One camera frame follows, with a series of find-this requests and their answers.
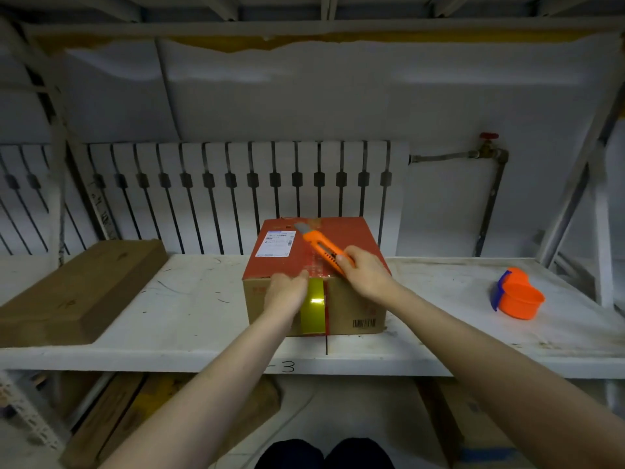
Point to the perforated white metal post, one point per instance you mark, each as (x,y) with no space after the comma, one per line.
(29,415)

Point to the person's right fingers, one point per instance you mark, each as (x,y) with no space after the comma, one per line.
(352,258)

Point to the person's left hand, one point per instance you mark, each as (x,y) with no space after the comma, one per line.
(285,295)

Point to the metal pipe with red valve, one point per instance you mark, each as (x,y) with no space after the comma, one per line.
(490,200)

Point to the red-topped cardboard box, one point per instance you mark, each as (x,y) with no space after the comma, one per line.
(354,312)

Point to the brown cardboard box under shelf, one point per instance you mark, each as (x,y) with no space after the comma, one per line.
(127,415)

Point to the cardboard box with blue tape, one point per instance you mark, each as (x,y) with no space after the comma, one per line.
(449,424)

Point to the person's right forearm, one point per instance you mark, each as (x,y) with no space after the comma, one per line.
(488,376)

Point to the person's left forearm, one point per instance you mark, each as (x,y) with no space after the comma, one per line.
(210,395)

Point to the white radiator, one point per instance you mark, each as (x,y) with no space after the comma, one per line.
(244,161)

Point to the flat brown cardboard box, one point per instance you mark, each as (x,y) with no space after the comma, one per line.
(83,288)

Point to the orange utility knife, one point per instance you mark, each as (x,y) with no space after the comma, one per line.
(320,243)

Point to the white metal shelving rack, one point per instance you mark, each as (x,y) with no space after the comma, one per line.
(312,28)

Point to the person's left fingers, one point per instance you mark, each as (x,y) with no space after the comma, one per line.
(292,279)

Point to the person's right hand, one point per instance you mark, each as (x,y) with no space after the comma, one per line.
(368,278)

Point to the person's dark trousers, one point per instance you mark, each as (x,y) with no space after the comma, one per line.
(356,454)

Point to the orange tape dispenser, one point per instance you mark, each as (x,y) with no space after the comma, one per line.
(520,297)

